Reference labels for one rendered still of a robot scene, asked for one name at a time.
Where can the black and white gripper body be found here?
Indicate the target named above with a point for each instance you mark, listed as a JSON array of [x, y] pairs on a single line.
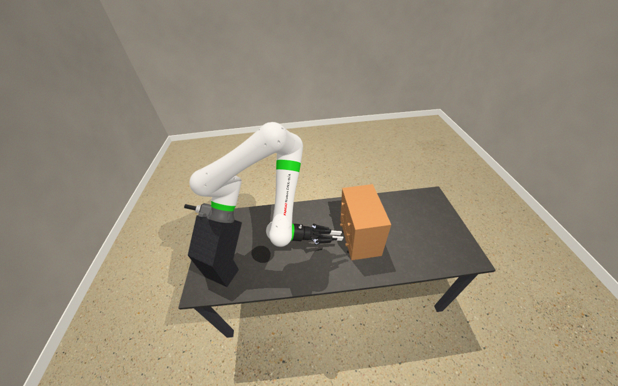
[[308, 235]]

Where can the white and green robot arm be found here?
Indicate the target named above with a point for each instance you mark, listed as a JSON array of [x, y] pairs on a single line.
[[219, 181]]

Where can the wooden drawer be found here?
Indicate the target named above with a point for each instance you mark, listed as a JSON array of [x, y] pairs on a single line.
[[343, 225], [344, 215], [350, 236], [344, 204], [348, 244], [350, 223]]

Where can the orange wooden chest of drawers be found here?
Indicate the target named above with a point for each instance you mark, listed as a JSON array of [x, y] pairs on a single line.
[[370, 221]]

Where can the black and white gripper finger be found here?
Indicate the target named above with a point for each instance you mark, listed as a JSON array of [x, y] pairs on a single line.
[[326, 238], [325, 230]]

